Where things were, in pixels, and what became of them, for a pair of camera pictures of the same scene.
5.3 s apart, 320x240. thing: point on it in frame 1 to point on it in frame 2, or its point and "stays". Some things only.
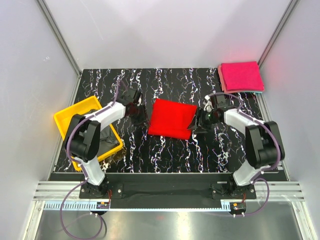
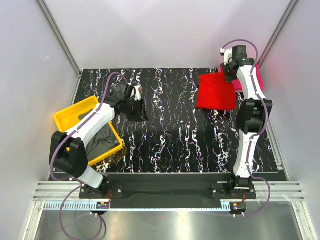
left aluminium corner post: x=60 y=37 stays
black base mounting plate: x=132 y=187 stays
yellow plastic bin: x=61 y=118 stays
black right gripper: x=203 y=128 to x=228 y=78
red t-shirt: x=171 y=119 to x=214 y=93
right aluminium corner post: x=263 y=56 stays
